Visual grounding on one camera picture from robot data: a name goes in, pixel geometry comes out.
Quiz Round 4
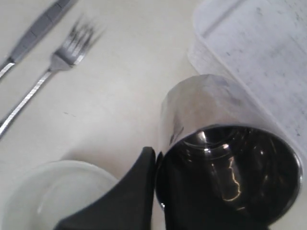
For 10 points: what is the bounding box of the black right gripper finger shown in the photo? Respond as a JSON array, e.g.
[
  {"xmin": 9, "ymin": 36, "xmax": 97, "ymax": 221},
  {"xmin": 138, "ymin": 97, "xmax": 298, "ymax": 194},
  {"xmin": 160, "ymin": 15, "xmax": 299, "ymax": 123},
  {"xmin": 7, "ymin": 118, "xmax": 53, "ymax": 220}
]
[{"xmin": 55, "ymin": 147, "xmax": 156, "ymax": 230}]

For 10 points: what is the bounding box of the clear glass bowl with flowers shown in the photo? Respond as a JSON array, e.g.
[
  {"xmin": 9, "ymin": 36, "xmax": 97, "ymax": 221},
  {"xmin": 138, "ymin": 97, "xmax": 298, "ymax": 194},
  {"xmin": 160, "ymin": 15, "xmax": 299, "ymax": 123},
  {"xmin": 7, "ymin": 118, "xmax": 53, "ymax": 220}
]
[{"xmin": 1, "ymin": 160, "xmax": 118, "ymax": 230}]

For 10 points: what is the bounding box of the metal cup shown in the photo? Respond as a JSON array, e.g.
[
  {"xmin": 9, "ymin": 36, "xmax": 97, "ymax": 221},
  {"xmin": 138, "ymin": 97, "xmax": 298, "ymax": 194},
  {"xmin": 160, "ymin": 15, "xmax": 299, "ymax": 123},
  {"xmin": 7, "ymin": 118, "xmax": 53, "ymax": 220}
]
[{"xmin": 156, "ymin": 74, "xmax": 307, "ymax": 230}]

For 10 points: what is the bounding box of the silver fork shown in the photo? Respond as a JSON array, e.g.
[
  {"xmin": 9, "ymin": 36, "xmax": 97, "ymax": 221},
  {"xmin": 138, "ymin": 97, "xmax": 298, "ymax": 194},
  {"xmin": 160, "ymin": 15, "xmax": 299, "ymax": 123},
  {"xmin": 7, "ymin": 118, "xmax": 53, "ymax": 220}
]
[{"xmin": 0, "ymin": 18, "xmax": 103, "ymax": 137}]

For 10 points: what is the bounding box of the silver table knife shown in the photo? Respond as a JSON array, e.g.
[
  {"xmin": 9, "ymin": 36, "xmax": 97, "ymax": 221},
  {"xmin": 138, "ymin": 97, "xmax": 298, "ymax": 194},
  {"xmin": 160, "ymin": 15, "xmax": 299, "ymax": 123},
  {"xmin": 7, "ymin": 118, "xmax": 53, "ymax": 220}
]
[{"xmin": 0, "ymin": 0, "xmax": 77, "ymax": 77}]

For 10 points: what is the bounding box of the white perforated plastic basket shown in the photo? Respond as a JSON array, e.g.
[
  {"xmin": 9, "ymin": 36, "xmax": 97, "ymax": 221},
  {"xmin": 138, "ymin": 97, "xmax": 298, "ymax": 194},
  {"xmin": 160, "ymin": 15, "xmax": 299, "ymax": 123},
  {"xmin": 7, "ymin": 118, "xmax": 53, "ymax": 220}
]
[{"xmin": 189, "ymin": 0, "xmax": 307, "ymax": 149}]

